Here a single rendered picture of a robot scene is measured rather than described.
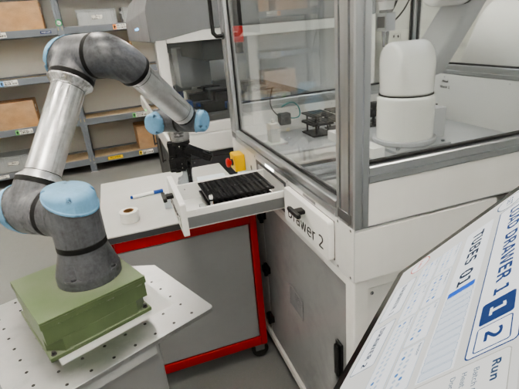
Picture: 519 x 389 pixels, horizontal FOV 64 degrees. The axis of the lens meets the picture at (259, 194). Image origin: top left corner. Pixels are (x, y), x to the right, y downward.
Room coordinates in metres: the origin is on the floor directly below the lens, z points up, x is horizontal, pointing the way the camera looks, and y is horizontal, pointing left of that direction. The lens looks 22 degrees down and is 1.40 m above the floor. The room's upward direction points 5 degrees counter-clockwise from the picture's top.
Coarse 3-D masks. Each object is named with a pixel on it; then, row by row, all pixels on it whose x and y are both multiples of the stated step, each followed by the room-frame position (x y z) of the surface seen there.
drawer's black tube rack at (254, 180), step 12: (216, 180) 1.40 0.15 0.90; (228, 180) 1.38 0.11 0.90; (240, 180) 1.38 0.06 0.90; (252, 180) 1.36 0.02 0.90; (264, 180) 1.35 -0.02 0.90; (216, 192) 1.27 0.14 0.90; (228, 192) 1.26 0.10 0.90; (240, 192) 1.25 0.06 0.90; (252, 192) 1.25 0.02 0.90; (264, 192) 1.31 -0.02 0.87
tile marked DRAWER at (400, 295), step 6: (408, 282) 0.54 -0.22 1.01; (402, 288) 0.54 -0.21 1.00; (408, 288) 0.52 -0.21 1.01; (396, 294) 0.53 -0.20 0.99; (402, 294) 0.51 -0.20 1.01; (408, 294) 0.49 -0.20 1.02; (396, 300) 0.51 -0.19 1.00; (402, 300) 0.49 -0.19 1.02; (390, 306) 0.50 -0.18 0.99; (396, 306) 0.48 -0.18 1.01; (390, 312) 0.48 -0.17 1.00; (396, 312) 0.46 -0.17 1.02; (384, 318) 0.48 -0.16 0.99
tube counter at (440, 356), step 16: (464, 272) 0.41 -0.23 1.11; (464, 288) 0.37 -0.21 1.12; (448, 304) 0.36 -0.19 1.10; (464, 304) 0.34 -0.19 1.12; (448, 320) 0.33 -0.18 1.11; (464, 320) 0.31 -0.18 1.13; (432, 336) 0.33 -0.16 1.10; (448, 336) 0.30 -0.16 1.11; (432, 352) 0.30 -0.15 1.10; (448, 352) 0.28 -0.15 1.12; (432, 368) 0.27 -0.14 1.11; (448, 368) 0.26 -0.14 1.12; (416, 384) 0.27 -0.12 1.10
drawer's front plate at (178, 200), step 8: (168, 176) 1.40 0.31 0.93; (168, 184) 1.36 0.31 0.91; (176, 192) 1.23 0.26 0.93; (176, 200) 1.19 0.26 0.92; (176, 208) 1.23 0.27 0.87; (184, 208) 1.13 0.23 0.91; (176, 216) 1.28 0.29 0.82; (184, 216) 1.13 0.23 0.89; (184, 224) 1.13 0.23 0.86; (184, 232) 1.13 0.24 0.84
